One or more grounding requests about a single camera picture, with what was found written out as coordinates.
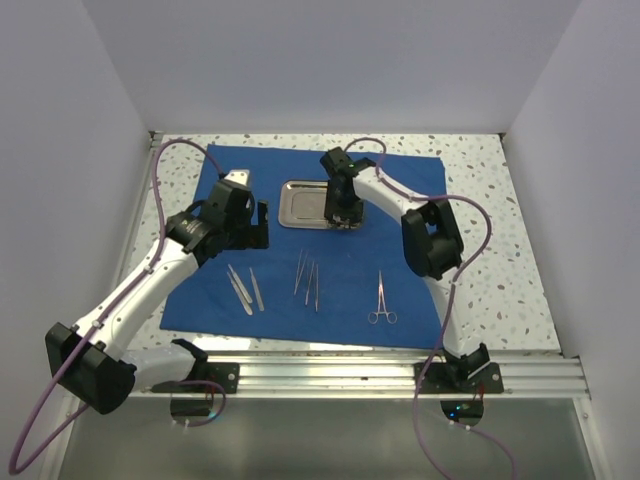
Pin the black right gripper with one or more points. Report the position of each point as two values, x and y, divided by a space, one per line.
354 214

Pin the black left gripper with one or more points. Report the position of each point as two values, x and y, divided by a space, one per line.
254 236

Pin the steel surgical scissors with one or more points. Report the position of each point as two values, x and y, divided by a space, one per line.
344 224

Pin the steel tweezers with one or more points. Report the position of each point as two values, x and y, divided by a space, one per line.
241 290

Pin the thin steel pointed probe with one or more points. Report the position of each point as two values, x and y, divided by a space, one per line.
301 270

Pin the blue surgical cloth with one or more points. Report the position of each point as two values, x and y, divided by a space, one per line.
349 261

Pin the thin steel needle probe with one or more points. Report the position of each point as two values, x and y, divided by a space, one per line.
310 280

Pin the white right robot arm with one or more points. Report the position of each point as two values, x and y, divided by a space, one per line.
432 247

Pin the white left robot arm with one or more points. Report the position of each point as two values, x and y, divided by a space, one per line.
92 358

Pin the steel instrument tray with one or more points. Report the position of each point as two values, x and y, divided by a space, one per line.
302 205

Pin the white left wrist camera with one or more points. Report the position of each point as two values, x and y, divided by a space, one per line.
239 176

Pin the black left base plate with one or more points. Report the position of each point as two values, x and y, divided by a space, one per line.
225 374

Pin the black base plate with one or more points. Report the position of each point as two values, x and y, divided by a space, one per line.
440 379
225 374

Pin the aluminium mounting rail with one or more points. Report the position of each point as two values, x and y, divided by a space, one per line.
386 375

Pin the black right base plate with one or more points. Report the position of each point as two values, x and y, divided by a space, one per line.
440 379

